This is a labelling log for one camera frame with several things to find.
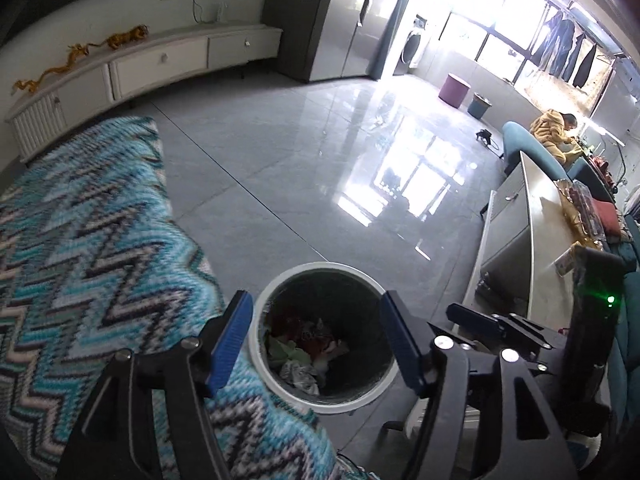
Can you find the white washing machine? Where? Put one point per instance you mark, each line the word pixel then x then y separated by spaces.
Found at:
pixel 415 45

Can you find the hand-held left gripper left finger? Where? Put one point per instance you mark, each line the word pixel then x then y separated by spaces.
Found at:
pixel 230 340

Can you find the blue bucket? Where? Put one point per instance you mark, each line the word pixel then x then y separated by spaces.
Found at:
pixel 480 106

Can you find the silver refrigerator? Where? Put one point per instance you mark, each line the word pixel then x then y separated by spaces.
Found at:
pixel 350 20

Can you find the red cushion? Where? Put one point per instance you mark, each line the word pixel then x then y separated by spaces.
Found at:
pixel 605 216

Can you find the green paper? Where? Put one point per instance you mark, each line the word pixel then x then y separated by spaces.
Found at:
pixel 290 352

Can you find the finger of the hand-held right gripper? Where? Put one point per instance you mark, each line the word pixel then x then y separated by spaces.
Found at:
pixel 472 317
pixel 530 332

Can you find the pink round stool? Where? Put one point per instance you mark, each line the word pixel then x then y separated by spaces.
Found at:
pixel 455 90

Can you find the zigzag knitted blanket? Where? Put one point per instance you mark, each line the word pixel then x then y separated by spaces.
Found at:
pixel 100 235

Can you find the grey blue curtain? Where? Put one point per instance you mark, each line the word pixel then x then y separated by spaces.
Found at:
pixel 397 10

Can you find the red snack packet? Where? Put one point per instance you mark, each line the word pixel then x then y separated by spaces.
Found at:
pixel 320 340

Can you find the golden tiger figurine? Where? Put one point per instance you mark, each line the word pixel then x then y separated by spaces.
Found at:
pixel 125 37

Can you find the golden dragon figurine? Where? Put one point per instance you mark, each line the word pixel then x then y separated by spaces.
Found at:
pixel 55 70

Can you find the large window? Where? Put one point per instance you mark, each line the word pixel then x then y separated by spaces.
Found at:
pixel 500 50

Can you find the white tissue pack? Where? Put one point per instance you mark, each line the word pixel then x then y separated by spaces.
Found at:
pixel 567 260

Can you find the white plastic bag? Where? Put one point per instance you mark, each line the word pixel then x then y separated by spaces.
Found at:
pixel 300 376

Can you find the grey coffee table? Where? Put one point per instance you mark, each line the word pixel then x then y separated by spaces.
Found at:
pixel 510 230

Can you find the dark hanging garment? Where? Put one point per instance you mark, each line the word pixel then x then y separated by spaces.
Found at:
pixel 552 42
pixel 572 57
pixel 585 67

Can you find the teal sofa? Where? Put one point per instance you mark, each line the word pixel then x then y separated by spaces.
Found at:
pixel 520 142

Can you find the black floor power adapter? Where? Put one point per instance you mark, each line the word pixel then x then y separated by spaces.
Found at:
pixel 483 136

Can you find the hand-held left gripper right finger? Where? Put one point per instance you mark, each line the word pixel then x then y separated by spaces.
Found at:
pixel 400 345

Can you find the round white-rimmed bin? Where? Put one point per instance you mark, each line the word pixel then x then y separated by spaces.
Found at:
pixel 350 305

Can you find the clear plastic snack box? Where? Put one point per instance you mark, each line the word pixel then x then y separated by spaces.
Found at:
pixel 582 212

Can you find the white television cabinet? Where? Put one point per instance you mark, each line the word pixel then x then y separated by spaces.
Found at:
pixel 160 67

